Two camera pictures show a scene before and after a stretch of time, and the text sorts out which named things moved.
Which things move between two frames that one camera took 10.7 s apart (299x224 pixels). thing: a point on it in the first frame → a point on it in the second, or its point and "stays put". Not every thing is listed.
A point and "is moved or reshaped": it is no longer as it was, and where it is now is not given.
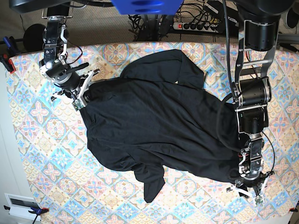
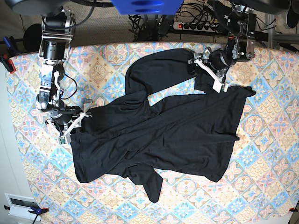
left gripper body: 69,80 → 63,115
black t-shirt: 146,121 is moved or reshaped
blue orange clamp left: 10,50 stays put
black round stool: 33,38 stays put
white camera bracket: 81,95 → 66,138
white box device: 20,205 stays put
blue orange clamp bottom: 36,211 stays put
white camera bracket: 258,199 → 218,85
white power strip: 196,27 stays put
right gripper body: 251,183 → 219,59
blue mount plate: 147,7 stays put
